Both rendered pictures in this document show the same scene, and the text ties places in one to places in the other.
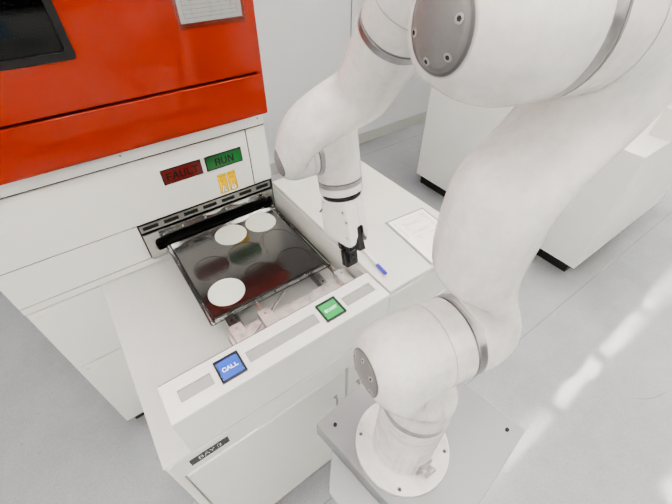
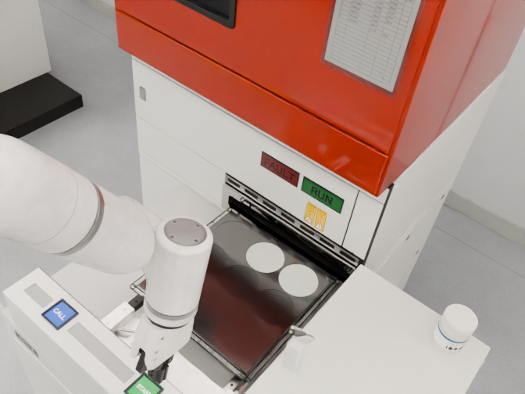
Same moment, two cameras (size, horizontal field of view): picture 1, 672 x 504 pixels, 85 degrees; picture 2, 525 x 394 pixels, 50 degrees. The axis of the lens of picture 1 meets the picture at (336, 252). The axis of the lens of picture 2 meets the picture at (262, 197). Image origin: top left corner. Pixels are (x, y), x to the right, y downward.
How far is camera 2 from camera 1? 0.82 m
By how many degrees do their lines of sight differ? 48
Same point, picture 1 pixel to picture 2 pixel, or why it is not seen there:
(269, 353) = (78, 343)
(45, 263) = (163, 135)
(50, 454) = not seen: hidden behind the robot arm
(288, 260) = (239, 330)
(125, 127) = (241, 98)
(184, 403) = (23, 292)
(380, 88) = not seen: hidden behind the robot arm
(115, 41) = (265, 36)
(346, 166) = (151, 289)
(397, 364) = not seen: outside the picture
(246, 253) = (238, 283)
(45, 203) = (183, 101)
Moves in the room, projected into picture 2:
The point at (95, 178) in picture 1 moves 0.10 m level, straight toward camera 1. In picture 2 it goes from (218, 113) to (191, 130)
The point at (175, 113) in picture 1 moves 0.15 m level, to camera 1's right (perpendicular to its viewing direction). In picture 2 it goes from (283, 121) to (305, 166)
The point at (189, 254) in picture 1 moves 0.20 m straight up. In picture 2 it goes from (221, 231) to (225, 177)
